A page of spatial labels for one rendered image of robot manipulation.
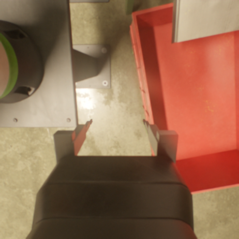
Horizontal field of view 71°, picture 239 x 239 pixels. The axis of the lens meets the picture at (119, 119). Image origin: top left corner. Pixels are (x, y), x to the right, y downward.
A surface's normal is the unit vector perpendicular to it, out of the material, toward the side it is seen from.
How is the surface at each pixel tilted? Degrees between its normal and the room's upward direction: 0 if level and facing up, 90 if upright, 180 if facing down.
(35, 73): 62
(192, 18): 30
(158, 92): 0
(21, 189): 0
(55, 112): 0
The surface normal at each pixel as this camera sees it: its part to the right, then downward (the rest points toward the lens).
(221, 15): 0.09, 0.72
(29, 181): 0.00, 0.29
